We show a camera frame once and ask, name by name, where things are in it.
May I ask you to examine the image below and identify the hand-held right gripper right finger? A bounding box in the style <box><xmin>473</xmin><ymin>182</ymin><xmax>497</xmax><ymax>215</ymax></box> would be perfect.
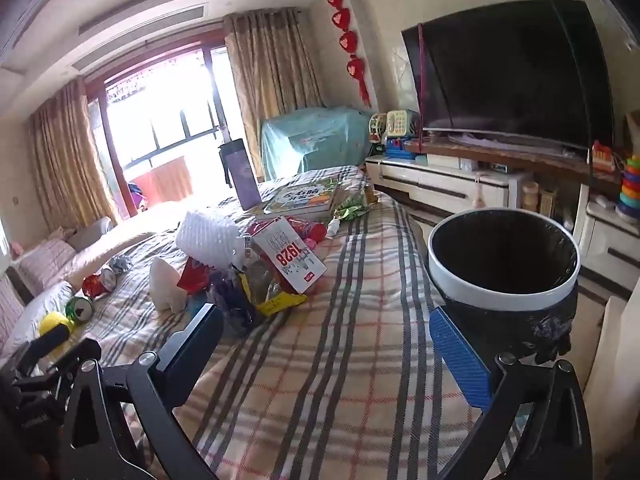
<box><xmin>429</xmin><ymin>306</ymin><xmax>593</xmax><ymax>480</ymax></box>

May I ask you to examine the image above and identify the red drink can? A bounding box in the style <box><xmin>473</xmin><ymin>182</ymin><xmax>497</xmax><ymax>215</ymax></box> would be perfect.
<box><xmin>81</xmin><ymin>264</ymin><xmax>119</xmax><ymax>302</ymax></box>

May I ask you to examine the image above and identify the pink striped sofa cushion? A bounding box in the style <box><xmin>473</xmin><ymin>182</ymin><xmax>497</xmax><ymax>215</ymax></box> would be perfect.
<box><xmin>12</xmin><ymin>237</ymin><xmax>78</xmax><ymax>298</ymax></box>

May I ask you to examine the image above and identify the purple thermos bottle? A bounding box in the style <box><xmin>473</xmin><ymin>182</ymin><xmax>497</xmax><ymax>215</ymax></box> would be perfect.
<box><xmin>218</xmin><ymin>138</ymin><xmax>262</xmax><ymax>211</ymax></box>

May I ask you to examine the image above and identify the white and red carton box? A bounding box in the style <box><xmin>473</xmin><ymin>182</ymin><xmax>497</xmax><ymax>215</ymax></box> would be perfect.
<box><xmin>249</xmin><ymin>215</ymin><xmax>329</xmax><ymax>294</ymax></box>

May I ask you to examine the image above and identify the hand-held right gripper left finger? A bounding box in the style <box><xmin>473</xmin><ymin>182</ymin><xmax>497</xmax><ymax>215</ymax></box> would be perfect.
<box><xmin>50</xmin><ymin>304</ymin><xmax>224</xmax><ymax>480</ymax></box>

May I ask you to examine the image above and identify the yellow snack wrapper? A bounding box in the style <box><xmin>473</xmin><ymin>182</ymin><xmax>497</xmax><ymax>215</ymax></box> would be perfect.
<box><xmin>239</xmin><ymin>272</ymin><xmax>309</xmax><ymax>317</ymax></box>

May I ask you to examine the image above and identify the grey sofa pillow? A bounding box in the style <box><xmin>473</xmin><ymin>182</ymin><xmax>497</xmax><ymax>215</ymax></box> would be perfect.
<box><xmin>67</xmin><ymin>216</ymin><xmax>115</xmax><ymax>253</ymax></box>

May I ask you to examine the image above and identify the black flat screen television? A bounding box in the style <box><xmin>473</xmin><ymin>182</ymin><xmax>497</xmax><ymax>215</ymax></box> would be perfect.
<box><xmin>401</xmin><ymin>0</ymin><xmax>617</xmax><ymax>152</ymax></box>

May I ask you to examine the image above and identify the clear plastic wrapper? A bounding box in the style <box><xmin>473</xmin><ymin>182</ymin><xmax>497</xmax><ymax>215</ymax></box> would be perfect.
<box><xmin>207</xmin><ymin>265</ymin><xmax>258</xmax><ymax>336</ymax></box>

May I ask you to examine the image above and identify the white foam fruit net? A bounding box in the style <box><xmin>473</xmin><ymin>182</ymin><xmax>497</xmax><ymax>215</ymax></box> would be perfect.
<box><xmin>176</xmin><ymin>209</ymin><xmax>242</xmax><ymax>270</ymax></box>

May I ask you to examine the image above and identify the red snack packet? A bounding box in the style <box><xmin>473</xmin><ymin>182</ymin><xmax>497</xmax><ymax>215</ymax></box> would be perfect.
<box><xmin>176</xmin><ymin>257</ymin><xmax>211</xmax><ymax>296</ymax></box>

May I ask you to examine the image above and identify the red jar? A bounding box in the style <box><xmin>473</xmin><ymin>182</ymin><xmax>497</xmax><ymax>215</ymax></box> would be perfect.
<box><xmin>290</xmin><ymin>220</ymin><xmax>328</xmax><ymax>248</ymax></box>

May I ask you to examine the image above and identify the white paper box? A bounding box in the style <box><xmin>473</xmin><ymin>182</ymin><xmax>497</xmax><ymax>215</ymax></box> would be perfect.
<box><xmin>149</xmin><ymin>256</ymin><xmax>185</xmax><ymax>315</ymax></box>

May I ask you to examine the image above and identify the white trash bin black liner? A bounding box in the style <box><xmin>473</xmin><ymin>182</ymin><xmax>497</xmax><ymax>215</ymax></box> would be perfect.
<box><xmin>426</xmin><ymin>209</ymin><xmax>582</xmax><ymax>363</ymax></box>

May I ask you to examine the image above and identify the green drink can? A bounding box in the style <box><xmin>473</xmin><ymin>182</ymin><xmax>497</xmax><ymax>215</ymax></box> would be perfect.
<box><xmin>65</xmin><ymin>295</ymin><xmax>96</xmax><ymax>322</ymax></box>

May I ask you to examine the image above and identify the glass balcony door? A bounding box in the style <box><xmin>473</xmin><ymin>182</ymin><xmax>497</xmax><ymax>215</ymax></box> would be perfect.
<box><xmin>85</xmin><ymin>30</ymin><xmax>236</xmax><ymax>221</ymax></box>

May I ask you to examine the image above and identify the blue toy cash register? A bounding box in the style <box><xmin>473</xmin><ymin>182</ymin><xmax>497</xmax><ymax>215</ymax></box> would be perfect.
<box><xmin>384</xmin><ymin>137</ymin><xmax>417</xmax><ymax>161</ymax></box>

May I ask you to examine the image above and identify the yellow ball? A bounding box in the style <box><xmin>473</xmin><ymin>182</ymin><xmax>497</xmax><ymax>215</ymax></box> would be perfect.
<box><xmin>39</xmin><ymin>311</ymin><xmax>77</xmax><ymax>336</ymax></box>

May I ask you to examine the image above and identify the beige curtain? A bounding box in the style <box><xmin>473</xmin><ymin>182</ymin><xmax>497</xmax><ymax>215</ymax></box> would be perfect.
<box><xmin>222</xmin><ymin>6</ymin><xmax>327</xmax><ymax>182</ymax></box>
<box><xmin>26</xmin><ymin>77</ymin><xmax>121</xmax><ymax>243</ymax></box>

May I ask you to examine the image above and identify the brown marble television shelf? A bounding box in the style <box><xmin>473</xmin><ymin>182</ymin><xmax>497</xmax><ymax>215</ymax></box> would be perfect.
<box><xmin>404</xmin><ymin>139</ymin><xmax>622</xmax><ymax>197</ymax></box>

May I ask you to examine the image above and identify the rainbow stacking ring toy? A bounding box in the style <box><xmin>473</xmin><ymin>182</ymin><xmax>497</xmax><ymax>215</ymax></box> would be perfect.
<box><xmin>615</xmin><ymin>155</ymin><xmax>640</xmax><ymax>221</ymax></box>

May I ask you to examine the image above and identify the green toy phone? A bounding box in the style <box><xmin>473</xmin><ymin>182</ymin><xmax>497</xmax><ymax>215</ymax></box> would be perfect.
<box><xmin>386</xmin><ymin>109</ymin><xmax>421</xmax><ymax>139</ymax></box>

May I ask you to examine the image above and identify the red yellow toy piano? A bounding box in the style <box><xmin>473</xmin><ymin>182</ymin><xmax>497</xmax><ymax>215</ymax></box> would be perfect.
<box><xmin>591</xmin><ymin>140</ymin><xmax>621</xmax><ymax>177</ymax></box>

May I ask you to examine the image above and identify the white pillow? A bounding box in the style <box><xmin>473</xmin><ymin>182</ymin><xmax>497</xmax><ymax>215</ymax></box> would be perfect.
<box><xmin>0</xmin><ymin>280</ymin><xmax>76</xmax><ymax>361</ymax></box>

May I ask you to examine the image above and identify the white television cabinet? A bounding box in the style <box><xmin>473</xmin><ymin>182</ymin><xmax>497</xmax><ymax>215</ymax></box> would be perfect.
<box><xmin>364</xmin><ymin>152</ymin><xmax>640</xmax><ymax>301</ymax></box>

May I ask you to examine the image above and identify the teal furniture dust cover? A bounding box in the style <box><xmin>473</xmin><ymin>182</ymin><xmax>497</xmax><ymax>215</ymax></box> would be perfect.
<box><xmin>260</xmin><ymin>105</ymin><xmax>375</xmax><ymax>182</ymax></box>

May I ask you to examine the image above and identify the green illustrated picture book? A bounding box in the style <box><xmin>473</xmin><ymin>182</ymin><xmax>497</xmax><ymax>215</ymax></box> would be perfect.
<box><xmin>261</xmin><ymin>175</ymin><xmax>347</xmax><ymax>222</ymax></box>

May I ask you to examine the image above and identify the red hanging knot ornament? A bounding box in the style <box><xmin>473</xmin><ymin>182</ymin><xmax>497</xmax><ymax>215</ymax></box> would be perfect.
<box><xmin>326</xmin><ymin>0</ymin><xmax>372</xmax><ymax>107</ymax></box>

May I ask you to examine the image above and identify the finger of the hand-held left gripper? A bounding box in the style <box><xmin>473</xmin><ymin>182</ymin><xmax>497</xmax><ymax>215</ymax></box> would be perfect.
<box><xmin>19</xmin><ymin>324</ymin><xmax>72</xmax><ymax>369</ymax></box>

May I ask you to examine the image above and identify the green snack bag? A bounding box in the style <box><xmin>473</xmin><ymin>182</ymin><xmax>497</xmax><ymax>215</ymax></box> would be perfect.
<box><xmin>330</xmin><ymin>185</ymin><xmax>379</xmax><ymax>225</ymax></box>

